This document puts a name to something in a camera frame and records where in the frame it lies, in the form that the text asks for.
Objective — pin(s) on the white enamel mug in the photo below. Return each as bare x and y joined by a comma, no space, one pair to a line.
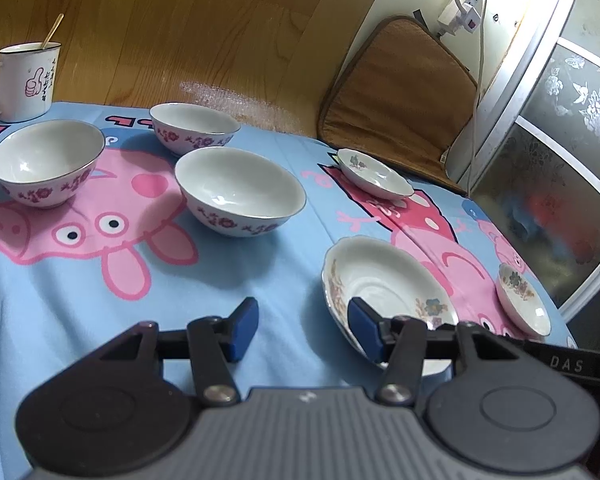
25,85

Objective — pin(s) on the brown seat cushion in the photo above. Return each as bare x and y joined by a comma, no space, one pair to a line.
395,95

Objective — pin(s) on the white power strip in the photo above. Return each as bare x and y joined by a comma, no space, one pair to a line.
462,12

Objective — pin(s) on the large white floral plate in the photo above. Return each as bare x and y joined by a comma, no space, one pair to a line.
385,280

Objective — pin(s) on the small white floral plate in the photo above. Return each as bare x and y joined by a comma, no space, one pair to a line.
375,175
525,300

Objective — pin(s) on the frosted glass sliding door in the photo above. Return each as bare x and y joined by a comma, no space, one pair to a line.
555,160

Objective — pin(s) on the blue cartoon pig printed blanket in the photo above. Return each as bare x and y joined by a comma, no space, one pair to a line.
130,320

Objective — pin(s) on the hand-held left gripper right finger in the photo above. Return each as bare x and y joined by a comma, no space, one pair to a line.
364,331

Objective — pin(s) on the wooden spoon in mug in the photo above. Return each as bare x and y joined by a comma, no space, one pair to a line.
51,32

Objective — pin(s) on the white bowl purple floral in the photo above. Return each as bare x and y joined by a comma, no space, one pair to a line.
240,190
195,122
40,160

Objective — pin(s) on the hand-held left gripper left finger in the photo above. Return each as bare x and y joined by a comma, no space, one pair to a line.
243,331

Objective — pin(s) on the black tape piece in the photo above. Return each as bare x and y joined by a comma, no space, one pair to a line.
421,16

